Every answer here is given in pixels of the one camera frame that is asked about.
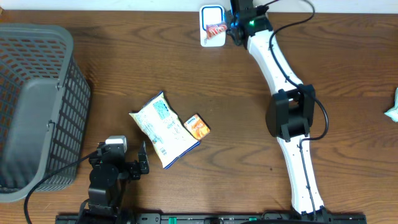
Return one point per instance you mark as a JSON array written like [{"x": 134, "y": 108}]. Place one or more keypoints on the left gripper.
[{"x": 134, "y": 170}]

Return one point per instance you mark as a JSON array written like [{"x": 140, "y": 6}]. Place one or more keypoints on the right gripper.
[{"x": 228, "y": 16}]

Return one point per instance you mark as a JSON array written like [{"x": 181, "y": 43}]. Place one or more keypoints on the red Top chocolate bar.
[{"x": 213, "y": 30}]

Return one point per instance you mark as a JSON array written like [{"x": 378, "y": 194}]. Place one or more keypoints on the white printed refill pouch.
[{"x": 161, "y": 124}]

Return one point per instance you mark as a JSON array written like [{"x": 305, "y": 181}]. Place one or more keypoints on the small orange tissue pack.
[{"x": 197, "y": 127}]

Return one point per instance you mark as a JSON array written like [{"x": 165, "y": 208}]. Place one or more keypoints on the light blue wipes packet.
[{"x": 393, "y": 112}]

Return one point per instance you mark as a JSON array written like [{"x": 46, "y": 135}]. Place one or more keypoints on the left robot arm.
[{"x": 111, "y": 172}]

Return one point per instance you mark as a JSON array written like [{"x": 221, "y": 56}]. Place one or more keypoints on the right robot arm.
[{"x": 290, "y": 112}]

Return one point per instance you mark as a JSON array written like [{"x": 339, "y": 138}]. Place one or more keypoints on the white barcode scanner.
[{"x": 209, "y": 15}]

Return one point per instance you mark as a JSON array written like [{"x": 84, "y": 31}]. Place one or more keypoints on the grey plastic mesh basket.
[{"x": 45, "y": 100}]

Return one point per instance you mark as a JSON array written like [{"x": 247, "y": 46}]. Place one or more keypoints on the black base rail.
[{"x": 155, "y": 218}]

